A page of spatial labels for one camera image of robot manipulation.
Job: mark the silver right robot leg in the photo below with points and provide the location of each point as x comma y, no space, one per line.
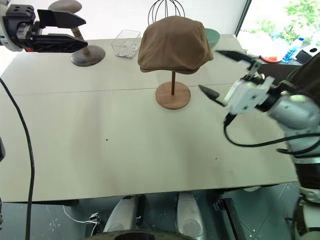
190,215

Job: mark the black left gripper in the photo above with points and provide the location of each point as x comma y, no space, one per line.
21,30

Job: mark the dark brown fabric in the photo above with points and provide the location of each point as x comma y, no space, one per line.
306,72

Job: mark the black block at edge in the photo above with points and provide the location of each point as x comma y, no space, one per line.
2,150

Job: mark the light wooden hat stand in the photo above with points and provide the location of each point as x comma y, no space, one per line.
173,97

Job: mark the blue plastic water bottle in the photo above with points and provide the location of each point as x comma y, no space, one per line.
292,51

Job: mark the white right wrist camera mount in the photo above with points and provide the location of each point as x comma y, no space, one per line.
246,96

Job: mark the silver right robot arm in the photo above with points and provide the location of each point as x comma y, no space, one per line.
297,117

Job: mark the black table leg bar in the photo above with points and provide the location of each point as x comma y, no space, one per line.
231,216

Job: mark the green bowl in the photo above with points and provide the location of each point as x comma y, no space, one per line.
212,37

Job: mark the silver left robot leg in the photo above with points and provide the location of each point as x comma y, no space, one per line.
122,215

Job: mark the brown cap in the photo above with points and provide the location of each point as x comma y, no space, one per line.
172,45

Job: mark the silver robot leg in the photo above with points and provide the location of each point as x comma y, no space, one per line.
190,215
122,215

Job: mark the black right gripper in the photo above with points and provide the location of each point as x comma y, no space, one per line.
255,73

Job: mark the red plate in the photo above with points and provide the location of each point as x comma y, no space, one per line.
271,59

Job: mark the clear plastic box with washers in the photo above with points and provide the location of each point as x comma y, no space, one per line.
126,43

